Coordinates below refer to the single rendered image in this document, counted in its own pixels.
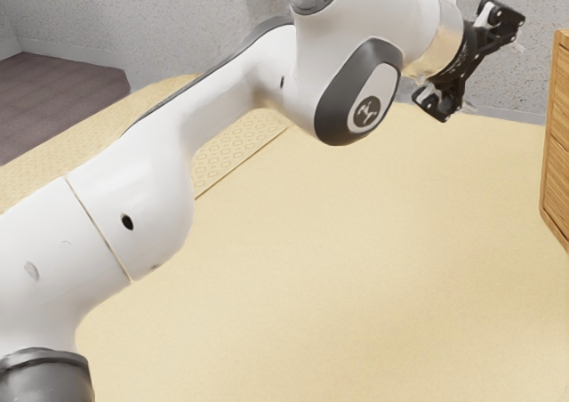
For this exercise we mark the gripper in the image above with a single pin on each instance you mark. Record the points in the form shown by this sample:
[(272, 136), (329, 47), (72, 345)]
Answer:
[(464, 50)]

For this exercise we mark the wooden drawer cabinet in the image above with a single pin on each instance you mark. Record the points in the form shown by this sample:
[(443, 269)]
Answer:
[(555, 131)]

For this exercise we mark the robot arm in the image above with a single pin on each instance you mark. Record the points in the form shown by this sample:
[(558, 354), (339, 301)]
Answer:
[(186, 153)]

